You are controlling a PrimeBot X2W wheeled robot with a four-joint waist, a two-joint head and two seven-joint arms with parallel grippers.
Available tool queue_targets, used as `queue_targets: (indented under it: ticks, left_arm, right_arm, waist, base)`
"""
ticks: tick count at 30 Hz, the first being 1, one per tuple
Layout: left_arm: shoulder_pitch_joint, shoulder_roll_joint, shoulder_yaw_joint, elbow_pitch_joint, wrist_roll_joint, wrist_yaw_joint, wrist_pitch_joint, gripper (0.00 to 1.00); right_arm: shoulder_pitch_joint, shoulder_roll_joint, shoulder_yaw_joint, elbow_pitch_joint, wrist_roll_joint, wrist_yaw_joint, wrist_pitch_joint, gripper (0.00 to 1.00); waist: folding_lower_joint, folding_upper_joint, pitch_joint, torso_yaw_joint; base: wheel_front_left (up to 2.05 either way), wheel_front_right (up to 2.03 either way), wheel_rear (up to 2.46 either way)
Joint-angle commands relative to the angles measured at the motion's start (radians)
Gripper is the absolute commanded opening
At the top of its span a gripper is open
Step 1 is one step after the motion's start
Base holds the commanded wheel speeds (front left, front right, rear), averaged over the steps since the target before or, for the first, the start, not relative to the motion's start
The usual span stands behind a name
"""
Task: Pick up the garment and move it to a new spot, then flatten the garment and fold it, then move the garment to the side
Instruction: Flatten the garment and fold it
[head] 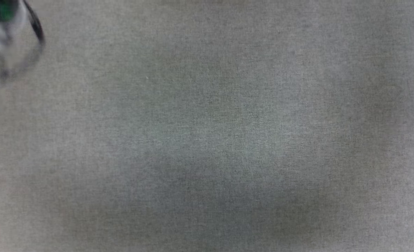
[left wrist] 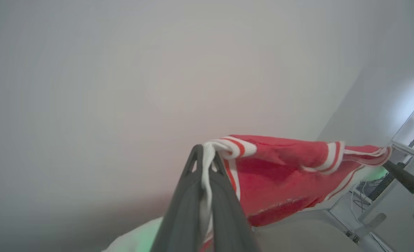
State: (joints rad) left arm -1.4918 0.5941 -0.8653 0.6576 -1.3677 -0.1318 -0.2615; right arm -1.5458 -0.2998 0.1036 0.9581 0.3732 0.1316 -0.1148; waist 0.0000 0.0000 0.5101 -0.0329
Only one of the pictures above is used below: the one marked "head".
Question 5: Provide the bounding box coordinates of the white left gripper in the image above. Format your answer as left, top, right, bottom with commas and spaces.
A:
0, 0, 28, 40

